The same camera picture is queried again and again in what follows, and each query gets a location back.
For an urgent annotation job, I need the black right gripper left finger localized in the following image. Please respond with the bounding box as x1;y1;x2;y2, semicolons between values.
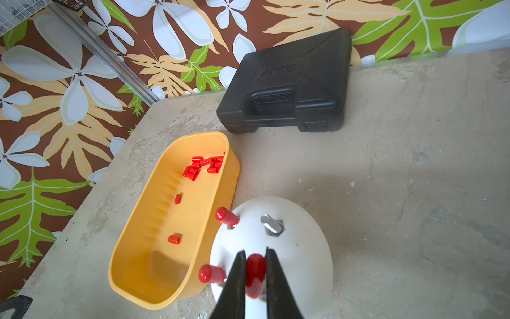
209;251;247;319

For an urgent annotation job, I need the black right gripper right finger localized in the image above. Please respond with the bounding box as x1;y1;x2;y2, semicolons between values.
265;248;304;319

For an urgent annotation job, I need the white sphere with screws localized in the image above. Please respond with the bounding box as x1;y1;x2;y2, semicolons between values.
209;196;333;318

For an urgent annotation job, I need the lone red sleeve in tray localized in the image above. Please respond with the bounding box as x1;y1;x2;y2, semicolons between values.
168;235;182;245

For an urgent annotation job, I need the yellow plastic tray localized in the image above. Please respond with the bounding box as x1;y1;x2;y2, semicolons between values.
108;132;240;310

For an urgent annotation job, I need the red sleeve pile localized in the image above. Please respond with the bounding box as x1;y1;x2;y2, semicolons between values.
183;154;224;181

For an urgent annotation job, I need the black plastic tool case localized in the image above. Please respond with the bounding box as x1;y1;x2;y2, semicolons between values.
216;28;352;134

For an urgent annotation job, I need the white wire basket left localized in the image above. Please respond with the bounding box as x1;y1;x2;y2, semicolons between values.
0;0;51;36

